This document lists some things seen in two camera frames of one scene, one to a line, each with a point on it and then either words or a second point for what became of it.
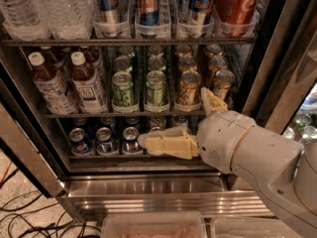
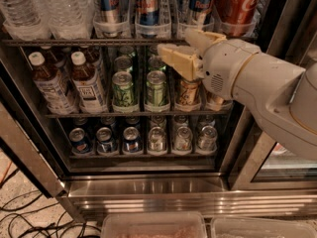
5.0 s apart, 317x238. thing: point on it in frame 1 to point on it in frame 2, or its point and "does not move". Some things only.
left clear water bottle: (23, 16) does not move
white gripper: (222, 138) to (224, 67)
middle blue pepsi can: (105, 144) does not move
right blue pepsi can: (130, 140) does not move
